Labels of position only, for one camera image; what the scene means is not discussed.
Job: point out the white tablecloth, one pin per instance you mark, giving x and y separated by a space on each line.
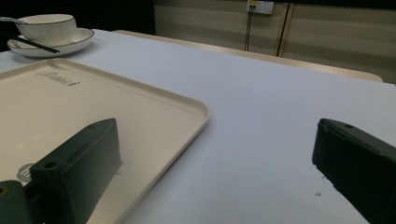
249 109

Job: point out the beige plastic tray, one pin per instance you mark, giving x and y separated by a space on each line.
93 105

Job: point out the black vertical pole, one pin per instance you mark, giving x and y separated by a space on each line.
284 29

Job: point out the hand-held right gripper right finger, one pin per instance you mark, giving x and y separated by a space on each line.
358 161

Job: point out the metal spoon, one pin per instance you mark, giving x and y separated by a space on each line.
11 20

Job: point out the black chopstick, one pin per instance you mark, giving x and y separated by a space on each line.
37 45

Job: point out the white wall socket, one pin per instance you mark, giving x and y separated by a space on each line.
261 6

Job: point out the white ribbed bowl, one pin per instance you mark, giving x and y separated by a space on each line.
49 29

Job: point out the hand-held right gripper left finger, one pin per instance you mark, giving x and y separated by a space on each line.
77 168

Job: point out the white plate with dark rim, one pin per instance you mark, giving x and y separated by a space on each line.
73 42

